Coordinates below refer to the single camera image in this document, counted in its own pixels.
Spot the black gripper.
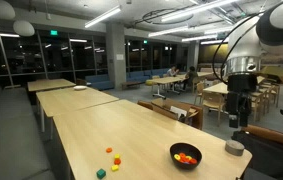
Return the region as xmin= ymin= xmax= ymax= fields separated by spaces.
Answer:
xmin=226 ymin=91 xmax=253 ymax=129

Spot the grey concrete column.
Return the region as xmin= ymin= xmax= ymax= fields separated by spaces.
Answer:
xmin=105 ymin=21 xmax=127 ymax=90

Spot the light wooden chair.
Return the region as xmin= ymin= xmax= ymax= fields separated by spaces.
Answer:
xmin=264 ymin=83 xmax=281 ymax=108
xmin=194 ymin=82 xmax=205 ymax=106
xmin=201 ymin=91 xmax=227 ymax=127
xmin=251 ymin=89 xmax=266 ymax=123

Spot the person in light shirt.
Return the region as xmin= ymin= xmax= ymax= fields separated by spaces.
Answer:
xmin=166 ymin=65 xmax=181 ymax=91

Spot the brown leather cushion roll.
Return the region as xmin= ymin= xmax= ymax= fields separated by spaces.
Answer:
xmin=240 ymin=124 xmax=283 ymax=146

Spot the blue sofa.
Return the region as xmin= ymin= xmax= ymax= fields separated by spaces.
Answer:
xmin=144 ymin=68 xmax=169 ymax=78
xmin=125 ymin=70 xmax=152 ymax=84
xmin=84 ymin=73 xmax=115 ymax=91

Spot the large wooden table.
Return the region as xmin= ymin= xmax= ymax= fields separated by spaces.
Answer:
xmin=35 ymin=86 xmax=120 ymax=139

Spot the white globe pendant lamp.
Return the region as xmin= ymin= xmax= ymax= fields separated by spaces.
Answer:
xmin=12 ymin=19 xmax=36 ymax=37
xmin=0 ymin=0 xmax=16 ymax=20

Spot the person in dark jacket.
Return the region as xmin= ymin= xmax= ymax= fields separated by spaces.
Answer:
xmin=180 ymin=65 xmax=199 ymax=92

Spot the wooden table on white legs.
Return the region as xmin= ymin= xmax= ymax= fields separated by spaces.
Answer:
xmin=146 ymin=76 xmax=184 ymax=100

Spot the black bag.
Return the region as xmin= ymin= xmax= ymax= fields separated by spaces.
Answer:
xmin=231 ymin=130 xmax=283 ymax=180

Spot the open cardboard box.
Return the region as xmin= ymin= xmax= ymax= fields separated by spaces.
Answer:
xmin=150 ymin=97 xmax=204 ymax=131

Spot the low wooden table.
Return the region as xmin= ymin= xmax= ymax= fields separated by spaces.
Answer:
xmin=120 ymin=80 xmax=143 ymax=91

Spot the long wooden dining table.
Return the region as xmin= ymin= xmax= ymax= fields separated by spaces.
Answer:
xmin=202 ymin=75 xmax=266 ymax=95

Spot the grey upholstered bench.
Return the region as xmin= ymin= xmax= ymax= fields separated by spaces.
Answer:
xmin=0 ymin=78 xmax=56 ymax=180

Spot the black bowl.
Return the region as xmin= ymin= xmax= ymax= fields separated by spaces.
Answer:
xmin=169 ymin=142 xmax=203 ymax=170

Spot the grey cylinder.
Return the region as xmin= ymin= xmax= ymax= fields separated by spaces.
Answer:
xmin=224 ymin=139 xmax=246 ymax=157

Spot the small wooden table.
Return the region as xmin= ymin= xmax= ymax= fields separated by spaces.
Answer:
xmin=27 ymin=78 xmax=77 ymax=105

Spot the brown wooden chair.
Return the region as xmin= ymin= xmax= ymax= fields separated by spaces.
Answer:
xmin=75 ymin=78 xmax=88 ymax=87

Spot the green toy block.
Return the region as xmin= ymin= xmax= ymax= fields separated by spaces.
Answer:
xmin=96 ymin=168 xmax=107 ymax=180

